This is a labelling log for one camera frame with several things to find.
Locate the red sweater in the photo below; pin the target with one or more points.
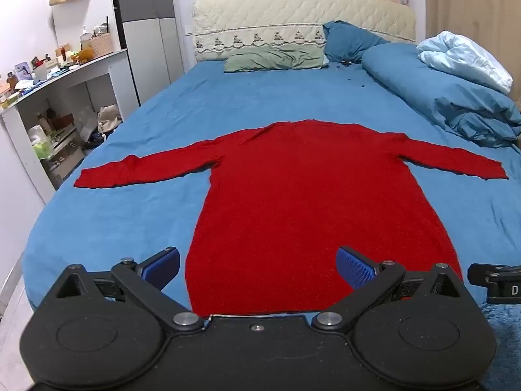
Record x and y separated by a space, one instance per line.
301 211

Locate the light blue blanket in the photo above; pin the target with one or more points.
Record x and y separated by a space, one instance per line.
464 57

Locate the wicker basket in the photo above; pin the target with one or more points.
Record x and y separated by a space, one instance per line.
101 44

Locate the grey and white wardrobe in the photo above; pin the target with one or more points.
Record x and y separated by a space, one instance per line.
150 28

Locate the rolled blue duvet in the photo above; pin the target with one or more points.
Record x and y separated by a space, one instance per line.
443 93

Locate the orange plush toy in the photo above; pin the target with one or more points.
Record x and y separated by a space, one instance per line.
85 55

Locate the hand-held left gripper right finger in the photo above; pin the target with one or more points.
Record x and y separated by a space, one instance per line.
355 269

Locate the bed with blue sheet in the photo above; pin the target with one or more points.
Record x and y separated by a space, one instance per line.
171 130

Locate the green pillow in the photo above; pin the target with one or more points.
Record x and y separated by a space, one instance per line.
276 59

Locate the blue pillow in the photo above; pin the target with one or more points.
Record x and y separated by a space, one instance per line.
350 42

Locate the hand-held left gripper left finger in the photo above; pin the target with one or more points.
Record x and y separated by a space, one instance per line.
162 268

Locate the beige curtain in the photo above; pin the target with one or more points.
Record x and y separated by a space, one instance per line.
472 4

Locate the beige cloth bag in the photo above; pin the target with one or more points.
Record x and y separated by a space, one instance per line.
109 119

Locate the white shelf desk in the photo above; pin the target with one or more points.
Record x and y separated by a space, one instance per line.
61 85

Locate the cream quilted headboard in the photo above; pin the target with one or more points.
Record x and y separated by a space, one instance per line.
285 20

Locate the photo frame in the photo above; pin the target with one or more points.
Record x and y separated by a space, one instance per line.
22 71

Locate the fluffy blue rug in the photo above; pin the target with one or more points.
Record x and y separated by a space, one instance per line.
504 346

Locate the green tissue pack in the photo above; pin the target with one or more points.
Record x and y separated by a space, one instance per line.
42 148

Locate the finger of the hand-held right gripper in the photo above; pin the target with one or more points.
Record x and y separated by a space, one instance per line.
504 283

